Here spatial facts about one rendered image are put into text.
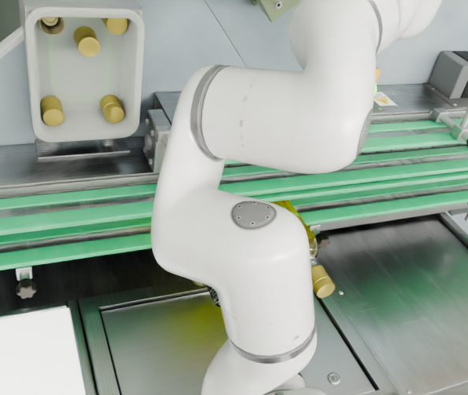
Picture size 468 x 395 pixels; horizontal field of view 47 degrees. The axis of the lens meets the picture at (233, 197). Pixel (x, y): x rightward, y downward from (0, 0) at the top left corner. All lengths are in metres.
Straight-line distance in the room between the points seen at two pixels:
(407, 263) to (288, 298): 0.86
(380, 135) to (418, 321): 0.38
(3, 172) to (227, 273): 0.61
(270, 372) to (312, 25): 0.30
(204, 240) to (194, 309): 0.56
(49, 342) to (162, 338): 0.18
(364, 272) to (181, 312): 0.44
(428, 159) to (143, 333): 0.70
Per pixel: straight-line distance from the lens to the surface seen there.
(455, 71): 1.29
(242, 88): 0.46
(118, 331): 0.96
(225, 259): 0.43
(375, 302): 1.17
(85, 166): 0.99
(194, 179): 0.48
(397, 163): 1.18
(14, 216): 0.91
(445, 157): 1.27
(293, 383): 0.74
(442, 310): 1.22
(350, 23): 0.45
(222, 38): 1.04
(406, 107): 1.20
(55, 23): 0.91
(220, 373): 0.56
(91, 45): 0.91
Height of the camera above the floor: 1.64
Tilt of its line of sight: 45 degrees down
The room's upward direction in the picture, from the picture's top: 149 degrees clockwise
